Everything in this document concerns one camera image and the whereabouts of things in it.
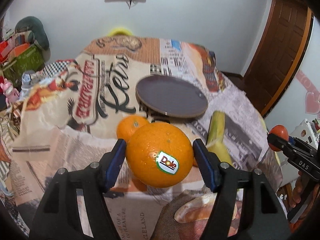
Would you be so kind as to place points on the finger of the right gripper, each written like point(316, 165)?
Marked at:
point(298, 142)
point(284, 145)

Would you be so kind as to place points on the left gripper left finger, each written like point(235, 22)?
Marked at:
point(57, 216)

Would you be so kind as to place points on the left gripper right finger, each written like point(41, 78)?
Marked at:
point(262, 216)

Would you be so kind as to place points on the yellow-green banana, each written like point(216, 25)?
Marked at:
point(215, 137)

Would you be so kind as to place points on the plain large orange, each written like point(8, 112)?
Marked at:
point(128, 126)

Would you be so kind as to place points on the large orange with Dole sticker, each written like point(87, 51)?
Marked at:
point(160, 155)

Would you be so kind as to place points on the red tomato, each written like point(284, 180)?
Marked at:
point(280, 131)

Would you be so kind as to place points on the person's right hand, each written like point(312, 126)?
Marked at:
point(297, 191)

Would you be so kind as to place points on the brown wooden door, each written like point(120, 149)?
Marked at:
point(279, 53)

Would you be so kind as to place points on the retro newspaper print tablecloth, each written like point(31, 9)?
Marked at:
point(68, 117)

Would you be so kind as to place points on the dark purple round plate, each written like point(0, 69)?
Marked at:
point(171, 96)

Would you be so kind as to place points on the pink toy figure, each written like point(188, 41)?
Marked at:
point(10, 92)

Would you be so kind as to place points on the green patterned box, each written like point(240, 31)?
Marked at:
point(30, 59)

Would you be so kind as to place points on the red orange box stack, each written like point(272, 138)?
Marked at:
point(15, 45)

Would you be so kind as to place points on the grey-green plush pillow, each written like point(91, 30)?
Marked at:
point(33, 30)

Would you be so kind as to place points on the yellow chair back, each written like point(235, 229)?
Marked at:
point(119, 31)

